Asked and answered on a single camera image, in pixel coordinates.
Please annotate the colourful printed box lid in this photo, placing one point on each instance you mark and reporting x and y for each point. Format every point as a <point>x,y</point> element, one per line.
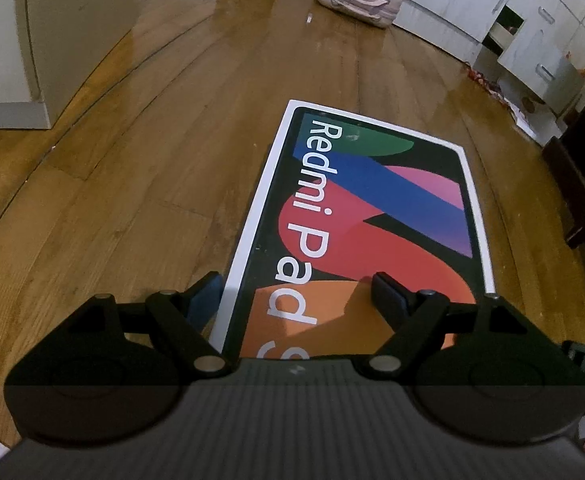
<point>352,220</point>

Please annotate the flat white cardboard packaging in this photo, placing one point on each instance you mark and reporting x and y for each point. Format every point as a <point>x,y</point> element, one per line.
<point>535,115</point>

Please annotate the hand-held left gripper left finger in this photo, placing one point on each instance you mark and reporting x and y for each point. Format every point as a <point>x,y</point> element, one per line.
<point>205,301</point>

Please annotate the white drawer cabinet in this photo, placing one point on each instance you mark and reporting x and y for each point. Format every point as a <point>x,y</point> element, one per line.
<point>547,35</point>

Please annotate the white wardrobe cabinet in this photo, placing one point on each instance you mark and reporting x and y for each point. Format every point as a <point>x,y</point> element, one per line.
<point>452,0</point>

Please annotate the white cabinet with round knob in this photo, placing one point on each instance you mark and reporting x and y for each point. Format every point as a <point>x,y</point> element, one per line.
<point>37,35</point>

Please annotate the red patterned wrapper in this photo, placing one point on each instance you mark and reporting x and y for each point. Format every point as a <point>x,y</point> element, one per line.
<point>487,85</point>

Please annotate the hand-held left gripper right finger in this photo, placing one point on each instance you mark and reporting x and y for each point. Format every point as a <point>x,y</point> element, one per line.
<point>390,301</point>

